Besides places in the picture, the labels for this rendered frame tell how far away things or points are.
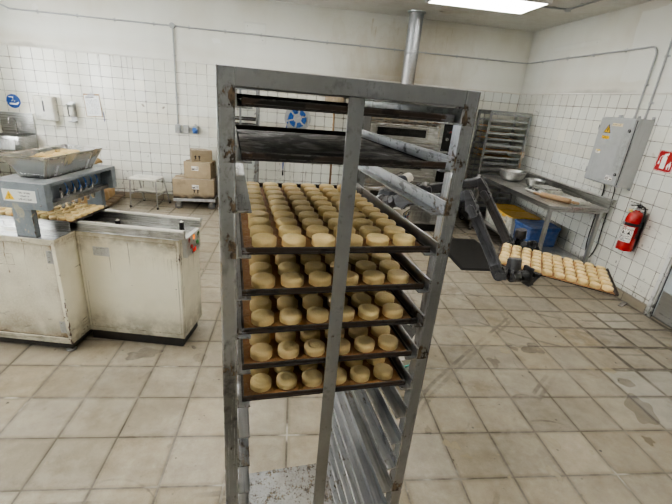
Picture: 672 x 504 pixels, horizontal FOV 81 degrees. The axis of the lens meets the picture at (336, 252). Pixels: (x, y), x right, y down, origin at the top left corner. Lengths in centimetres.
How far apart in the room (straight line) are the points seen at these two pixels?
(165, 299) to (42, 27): 527
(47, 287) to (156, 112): 428
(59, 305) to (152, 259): 66
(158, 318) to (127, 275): 37
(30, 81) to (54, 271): 489
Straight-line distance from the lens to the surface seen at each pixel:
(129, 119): 708
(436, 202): 88
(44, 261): 308
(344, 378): 102
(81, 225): 308
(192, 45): 680
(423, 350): 100
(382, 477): 133
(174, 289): 293
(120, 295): 314
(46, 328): 333
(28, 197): 296
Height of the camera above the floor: 178
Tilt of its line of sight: 21 degrees down
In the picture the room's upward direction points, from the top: 5 degrees clockwise
